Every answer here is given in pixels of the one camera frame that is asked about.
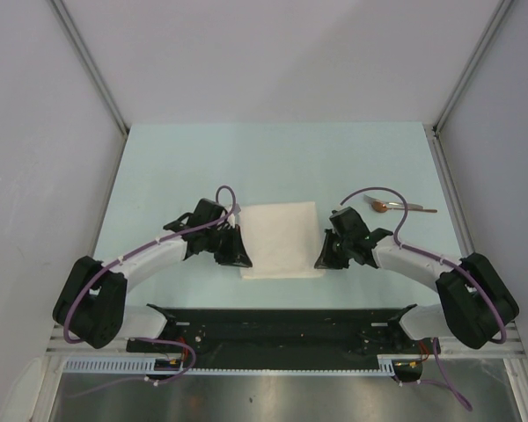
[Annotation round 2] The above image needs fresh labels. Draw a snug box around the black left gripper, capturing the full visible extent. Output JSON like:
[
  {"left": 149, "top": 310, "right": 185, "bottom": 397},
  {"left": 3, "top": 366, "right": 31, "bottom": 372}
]
[{"left": 204, "top": 224, "right": 252, "bottom": 268}]

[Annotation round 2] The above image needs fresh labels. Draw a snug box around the white cloth napkin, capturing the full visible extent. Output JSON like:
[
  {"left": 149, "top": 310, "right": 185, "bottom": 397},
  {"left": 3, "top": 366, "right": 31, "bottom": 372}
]
[{"left": 239, "top": 201, "right": 326, "bottom": 280}]

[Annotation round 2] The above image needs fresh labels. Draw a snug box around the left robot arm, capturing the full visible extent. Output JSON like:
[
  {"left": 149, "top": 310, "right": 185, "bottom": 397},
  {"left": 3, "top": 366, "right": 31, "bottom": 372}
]
[{"left": 52, "top": 199, "right": 253, "bottom": 352}]

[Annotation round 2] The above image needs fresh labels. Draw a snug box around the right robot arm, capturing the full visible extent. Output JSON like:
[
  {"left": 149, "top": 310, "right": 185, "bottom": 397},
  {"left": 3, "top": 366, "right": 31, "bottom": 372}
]
[{"left": 315, "top": 207, "right": 519, "bottom": 353}]

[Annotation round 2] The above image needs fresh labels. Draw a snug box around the silver metal fork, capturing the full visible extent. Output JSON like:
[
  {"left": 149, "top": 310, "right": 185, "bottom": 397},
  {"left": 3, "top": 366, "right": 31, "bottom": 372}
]
[{"left": 363, "top": 194, "right": 423, "bottom": 209}]

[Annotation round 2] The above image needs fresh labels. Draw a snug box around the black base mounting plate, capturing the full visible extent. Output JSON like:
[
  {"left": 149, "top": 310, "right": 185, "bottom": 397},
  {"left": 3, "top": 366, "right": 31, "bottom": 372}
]
[{"left": 126, "top": 308, "right": 436, "bottom": 375}]

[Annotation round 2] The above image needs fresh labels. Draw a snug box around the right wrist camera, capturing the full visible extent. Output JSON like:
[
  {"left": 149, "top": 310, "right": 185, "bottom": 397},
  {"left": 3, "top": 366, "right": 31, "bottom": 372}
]
[{"left": 329, "top": 207, "right": 370, "bottom": 237}]

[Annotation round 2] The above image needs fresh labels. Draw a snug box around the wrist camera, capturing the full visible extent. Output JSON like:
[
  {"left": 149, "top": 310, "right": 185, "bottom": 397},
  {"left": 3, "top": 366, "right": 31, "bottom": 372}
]
[
  {"left": 329, "top": 207, "right": 370, "bottom": 237},
  {"left": 187, "top": 199, "right": 239, "bottom": 229}
]

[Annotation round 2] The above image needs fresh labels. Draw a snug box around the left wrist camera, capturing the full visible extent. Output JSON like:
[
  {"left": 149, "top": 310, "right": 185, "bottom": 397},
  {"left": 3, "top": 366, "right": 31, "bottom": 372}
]
[{"left": 187, "top": 199, "right": 239, "bottom": 229}]

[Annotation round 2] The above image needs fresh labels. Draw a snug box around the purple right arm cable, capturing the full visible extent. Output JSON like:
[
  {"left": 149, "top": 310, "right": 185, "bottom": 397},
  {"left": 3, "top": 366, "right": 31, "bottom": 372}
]
[{"left": 338, "top": 187, "right": 510, "bottom": 412}]

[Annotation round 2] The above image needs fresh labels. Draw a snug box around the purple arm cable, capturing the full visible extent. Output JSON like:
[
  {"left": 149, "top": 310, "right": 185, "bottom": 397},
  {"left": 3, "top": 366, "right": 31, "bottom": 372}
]
[
  {"left": 338, "top": 187, "right": 510, "bottom": 412},
  {"left": 63, "top": 185, "right": 243, "bottom": 399}
]

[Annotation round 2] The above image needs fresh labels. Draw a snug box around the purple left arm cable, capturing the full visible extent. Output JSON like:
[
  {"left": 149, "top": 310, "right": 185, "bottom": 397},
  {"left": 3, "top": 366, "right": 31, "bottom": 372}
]
[{"left": 63, "top": 185, "right": 243, "bottom": 399}]

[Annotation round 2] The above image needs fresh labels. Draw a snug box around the white slotted cable duct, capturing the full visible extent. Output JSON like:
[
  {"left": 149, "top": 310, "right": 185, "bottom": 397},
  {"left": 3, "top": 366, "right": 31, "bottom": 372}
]
[{"left": 63, "top": 355, "right": 394, "bottom": 376}]

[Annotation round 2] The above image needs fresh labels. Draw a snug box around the aluminium frame rail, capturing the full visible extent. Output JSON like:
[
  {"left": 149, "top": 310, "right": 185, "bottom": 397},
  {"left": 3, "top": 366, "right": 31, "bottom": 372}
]
[{"left": 46, "top": 320, "right": 524, "bottom": 360}]

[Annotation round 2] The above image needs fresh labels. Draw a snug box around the left aluminium corner post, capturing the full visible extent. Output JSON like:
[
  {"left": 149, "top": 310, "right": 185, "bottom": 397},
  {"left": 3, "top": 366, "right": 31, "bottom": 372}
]
[{"left": 47, "top": 0, "right": 130, "bottom": 139}]

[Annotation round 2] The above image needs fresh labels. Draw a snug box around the aluminium corner post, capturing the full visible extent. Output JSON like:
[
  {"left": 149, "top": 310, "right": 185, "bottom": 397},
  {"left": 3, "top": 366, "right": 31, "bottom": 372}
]
[
  {"left": 430, "top": 0, "right": 516, "bottom": 135},
  {"left": 47, "top": 0, "right": 130, "bottom": 139}
]

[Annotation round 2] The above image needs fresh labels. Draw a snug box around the right aluminium corner post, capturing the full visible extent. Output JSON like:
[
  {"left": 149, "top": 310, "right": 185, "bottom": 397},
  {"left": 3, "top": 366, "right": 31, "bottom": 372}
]
[{"left": 430, "top": 0, "right": 516, "bottom": 135}]

